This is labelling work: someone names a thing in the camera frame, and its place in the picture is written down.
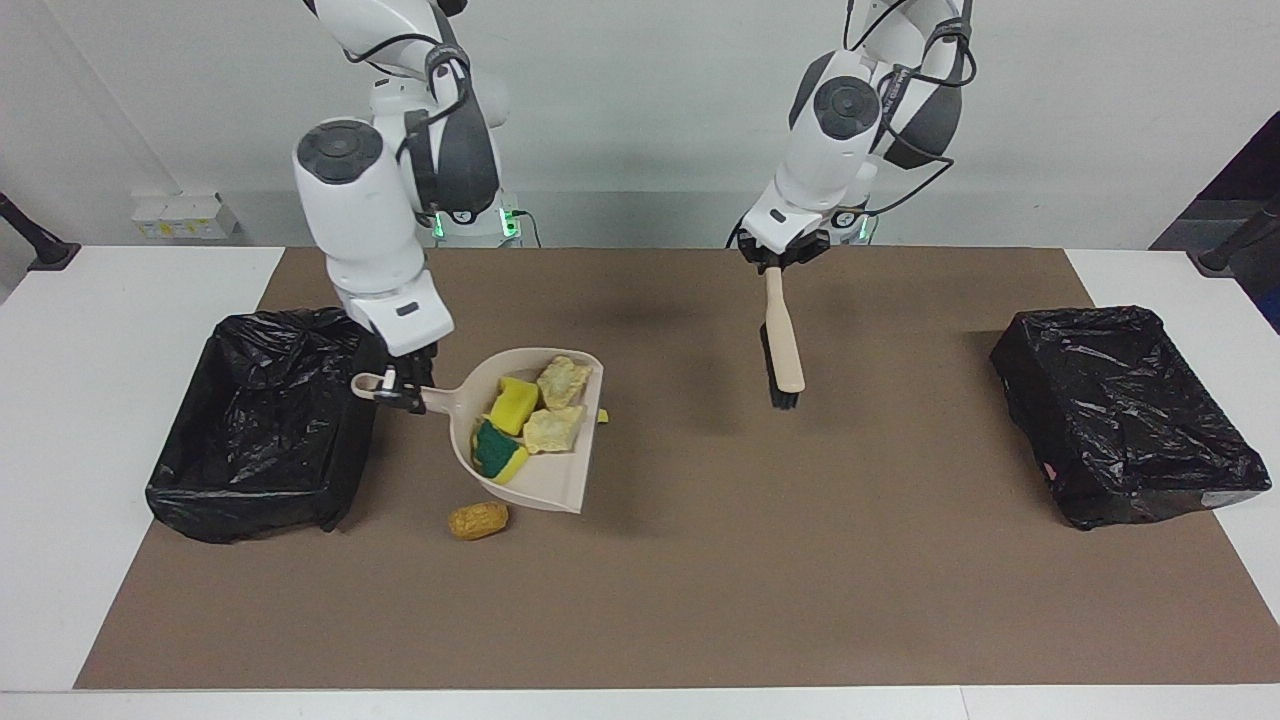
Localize yellow green scouring sponge piece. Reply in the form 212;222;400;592
471;418;531;486

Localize brown table mat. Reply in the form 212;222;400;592
73;247;1280;691

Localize black stand post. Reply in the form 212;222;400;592
0;192;83;273
1187;193;1280;279

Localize pale bread chunk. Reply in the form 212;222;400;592
523;405;587;456

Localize orange striped croissant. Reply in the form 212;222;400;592
537;356;593;411

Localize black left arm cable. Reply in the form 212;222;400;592
845;0;979;216

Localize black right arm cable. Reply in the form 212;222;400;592
340;0;476;216

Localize black bag lined bin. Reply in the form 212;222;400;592
145;308;388;545
990;305;1273;531

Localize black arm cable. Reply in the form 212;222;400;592
845;0;979;216
340;0;476;216

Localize white wall socket boxes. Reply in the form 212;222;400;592
130;192;241;241

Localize round brown bread roll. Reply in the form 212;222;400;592
447;501;510;542

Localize beige plastic dustpan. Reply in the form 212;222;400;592
350;347;606;515

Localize beige hand brush black bristles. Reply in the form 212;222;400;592
760;265;807;411

